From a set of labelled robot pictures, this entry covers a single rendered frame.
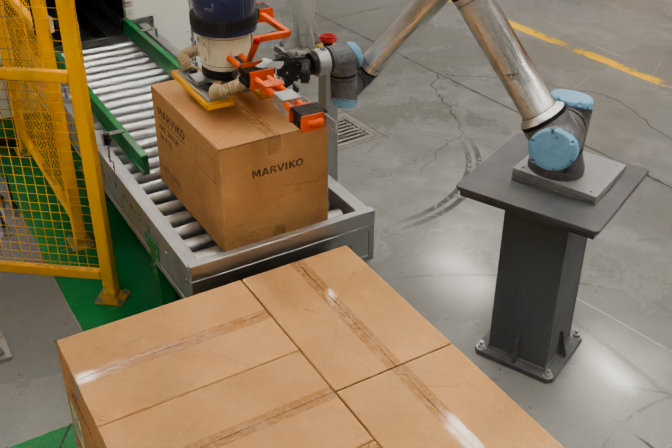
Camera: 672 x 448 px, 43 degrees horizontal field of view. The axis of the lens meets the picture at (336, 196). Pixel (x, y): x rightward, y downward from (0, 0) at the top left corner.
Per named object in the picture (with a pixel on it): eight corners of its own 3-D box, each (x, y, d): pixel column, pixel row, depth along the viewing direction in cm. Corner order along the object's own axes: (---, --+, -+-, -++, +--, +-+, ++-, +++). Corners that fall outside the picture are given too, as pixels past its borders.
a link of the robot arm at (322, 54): (332, 78, 280) (332, 50, 276) (319, 81, 278) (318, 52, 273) (318, 69, 287) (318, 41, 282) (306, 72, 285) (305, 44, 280)
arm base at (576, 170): (544, 149, 303) (549, 124, 298) (593, 168, 293) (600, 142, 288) (517, 166, 290) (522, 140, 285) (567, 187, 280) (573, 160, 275)
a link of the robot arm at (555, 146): (594, 141, 272) (474, -66, 258) (586, 163, 258) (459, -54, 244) (552, 159, 281) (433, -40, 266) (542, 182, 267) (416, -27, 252)
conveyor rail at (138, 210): (24, 78, 454) (17, 44, 445) (33, 76, 457) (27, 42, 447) (191, 314, 284) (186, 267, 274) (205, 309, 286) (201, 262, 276)
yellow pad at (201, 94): (170, 75, 303) (169, 62, 300) (197, 70, 307) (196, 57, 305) (207, 111, 278) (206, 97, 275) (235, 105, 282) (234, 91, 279)
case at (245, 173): (161, 179, 332) (150, 84, 312) (253, 155, 350) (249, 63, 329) (226, 255, 288) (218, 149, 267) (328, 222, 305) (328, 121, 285)
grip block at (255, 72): (237, 81, 274) (236, 64, 271) (265, 76, 278) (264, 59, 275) (248, 91, 267) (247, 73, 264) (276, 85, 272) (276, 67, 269)
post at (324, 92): (317, 256, 384) (316, 44, 333) (331, 251, 387) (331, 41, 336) (325, 263, 379) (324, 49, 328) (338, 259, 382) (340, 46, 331)
